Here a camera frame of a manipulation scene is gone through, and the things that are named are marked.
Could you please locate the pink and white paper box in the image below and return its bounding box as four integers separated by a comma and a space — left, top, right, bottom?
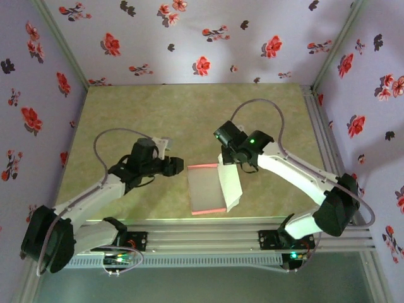
186, 162, 244, 217

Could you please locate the thin black left gripper cable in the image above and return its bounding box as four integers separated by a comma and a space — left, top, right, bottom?
134, 175, 156, 187

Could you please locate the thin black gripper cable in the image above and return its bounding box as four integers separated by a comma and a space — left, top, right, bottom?
134, 175, 156, 187
237, 159, 260, 174

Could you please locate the thin black right gripper cable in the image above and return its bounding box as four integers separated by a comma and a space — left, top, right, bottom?
237, 159, 260, 174

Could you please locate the lilac left arm cable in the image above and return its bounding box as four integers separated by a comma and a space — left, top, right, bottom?
36, 127, 157, 278

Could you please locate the lilac arm cable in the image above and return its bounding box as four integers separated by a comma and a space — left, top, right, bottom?
230, 98, 376, 274
36, 127, 157, 278

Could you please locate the lilac right arm cable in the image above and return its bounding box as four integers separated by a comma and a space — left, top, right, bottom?
230, 98, 376, 274

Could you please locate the aluminium side rail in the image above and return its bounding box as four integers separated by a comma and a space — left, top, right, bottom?
299, 84, 369, 228

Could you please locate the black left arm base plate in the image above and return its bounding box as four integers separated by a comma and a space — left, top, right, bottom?
118, 231, 149, 253

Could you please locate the long aluminium base rail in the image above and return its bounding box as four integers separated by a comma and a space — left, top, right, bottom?
50, 217, 376, 254

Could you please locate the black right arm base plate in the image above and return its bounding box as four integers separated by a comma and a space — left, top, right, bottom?
258, 229, 316, 251

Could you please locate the grey slotted cable duct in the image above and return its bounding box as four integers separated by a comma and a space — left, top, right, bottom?
68, 254, 283, 269

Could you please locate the aluminium corner post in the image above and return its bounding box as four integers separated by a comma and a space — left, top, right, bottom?
31, 0, 91, 92
311, 0, 369, 93

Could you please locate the aluminium frame leg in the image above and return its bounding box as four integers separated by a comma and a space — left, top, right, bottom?
359, 251, 391, 303
12, 261, 40, 303

